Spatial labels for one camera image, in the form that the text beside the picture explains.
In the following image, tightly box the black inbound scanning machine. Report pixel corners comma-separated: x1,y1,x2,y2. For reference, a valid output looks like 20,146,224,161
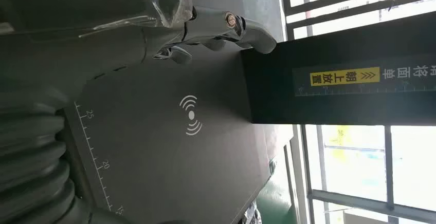
63,11,436,224

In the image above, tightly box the yellow and black label sticker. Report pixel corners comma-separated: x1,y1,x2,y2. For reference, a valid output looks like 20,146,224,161
293,53,436,97

